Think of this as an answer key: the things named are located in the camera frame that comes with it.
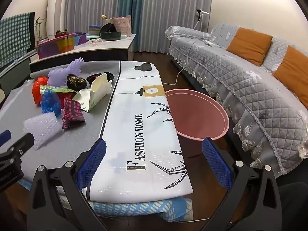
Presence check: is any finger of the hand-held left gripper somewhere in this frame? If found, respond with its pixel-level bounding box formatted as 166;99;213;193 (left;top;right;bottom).
0;130;12;147
8;133;36;156

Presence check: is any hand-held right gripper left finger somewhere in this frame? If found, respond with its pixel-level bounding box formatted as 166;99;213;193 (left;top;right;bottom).
26;138;107;231

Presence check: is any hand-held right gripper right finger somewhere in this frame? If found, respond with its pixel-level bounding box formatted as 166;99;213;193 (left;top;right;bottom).
202;137;283;231

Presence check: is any white foam net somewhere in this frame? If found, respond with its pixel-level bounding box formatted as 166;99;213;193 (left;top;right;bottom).
23;113;61;151

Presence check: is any blue plastic bag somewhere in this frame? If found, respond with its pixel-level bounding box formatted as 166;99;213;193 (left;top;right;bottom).
40;89;62;117

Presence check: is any dark red patterned packet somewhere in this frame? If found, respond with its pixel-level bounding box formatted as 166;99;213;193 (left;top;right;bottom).
61;97;86;130

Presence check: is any pink plastic bin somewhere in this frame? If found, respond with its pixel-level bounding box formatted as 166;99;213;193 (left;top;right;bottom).
165;89;229;142

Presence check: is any red plastic bag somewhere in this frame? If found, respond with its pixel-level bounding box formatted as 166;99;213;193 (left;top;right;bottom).
32;76;50;107

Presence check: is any green snack wrapper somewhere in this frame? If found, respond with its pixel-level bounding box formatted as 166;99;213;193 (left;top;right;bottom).
40;85;78;94

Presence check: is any cream paper box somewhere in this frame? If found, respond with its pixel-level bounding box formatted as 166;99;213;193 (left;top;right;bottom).
72;73;113;113

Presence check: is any purple foam net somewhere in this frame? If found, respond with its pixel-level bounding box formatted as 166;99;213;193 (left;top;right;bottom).
48;57;84;87

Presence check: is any dark leopard-print scrunchie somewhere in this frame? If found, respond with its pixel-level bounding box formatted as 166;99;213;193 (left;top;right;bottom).
67;73;87;90

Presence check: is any black plastic wrapper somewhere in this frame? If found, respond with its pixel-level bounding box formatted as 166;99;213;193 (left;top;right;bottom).
87;72;115;83

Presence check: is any grey mat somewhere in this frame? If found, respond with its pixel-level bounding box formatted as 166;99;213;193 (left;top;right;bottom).
0;60;121;188

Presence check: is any dark green cabinet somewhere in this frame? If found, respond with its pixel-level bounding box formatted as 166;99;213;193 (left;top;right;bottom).
0;50;39;89

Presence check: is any white printed tablecloth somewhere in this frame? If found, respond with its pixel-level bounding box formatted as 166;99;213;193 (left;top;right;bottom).
82;60;194;201

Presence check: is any sofa with grey quilted cover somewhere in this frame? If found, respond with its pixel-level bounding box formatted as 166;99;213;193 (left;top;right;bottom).
165;23;308;176

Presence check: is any green checked cloth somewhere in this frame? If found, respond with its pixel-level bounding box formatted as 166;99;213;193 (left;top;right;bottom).
0;12;35;68

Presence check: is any colourful box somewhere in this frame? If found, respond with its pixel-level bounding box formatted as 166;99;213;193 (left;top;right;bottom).
37;32;87;59

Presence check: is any potted bamboo plant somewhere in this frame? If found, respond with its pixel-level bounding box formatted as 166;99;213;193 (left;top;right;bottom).
35;17;47;41

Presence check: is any clear bag of small bits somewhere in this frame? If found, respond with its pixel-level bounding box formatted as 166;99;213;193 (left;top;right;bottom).
85;38;106;47

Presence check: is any orange cushion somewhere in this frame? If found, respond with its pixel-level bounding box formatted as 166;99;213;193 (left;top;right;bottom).
273;45;308;97
226;27;273;66

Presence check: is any stack of coloured bowls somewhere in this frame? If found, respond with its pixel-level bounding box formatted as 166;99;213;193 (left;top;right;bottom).
88;24;102;36

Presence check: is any white standing air conditioner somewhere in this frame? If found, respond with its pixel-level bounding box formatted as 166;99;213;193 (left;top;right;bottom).
47;0;66;39

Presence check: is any pink lace basket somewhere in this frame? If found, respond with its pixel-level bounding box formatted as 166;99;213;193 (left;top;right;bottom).
105;15;132;38

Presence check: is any white floor stand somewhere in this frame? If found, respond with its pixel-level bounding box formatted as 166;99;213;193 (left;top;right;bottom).
195;8;210;33

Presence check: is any grey curtain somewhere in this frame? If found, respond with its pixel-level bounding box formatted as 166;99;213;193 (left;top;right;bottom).
142;0;213;54
64;0;121;33

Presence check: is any teal curtain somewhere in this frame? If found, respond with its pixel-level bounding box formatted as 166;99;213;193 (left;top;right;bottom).
118;0;145;53

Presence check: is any white cable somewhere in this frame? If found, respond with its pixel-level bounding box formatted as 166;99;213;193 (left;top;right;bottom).
164;32;212;86

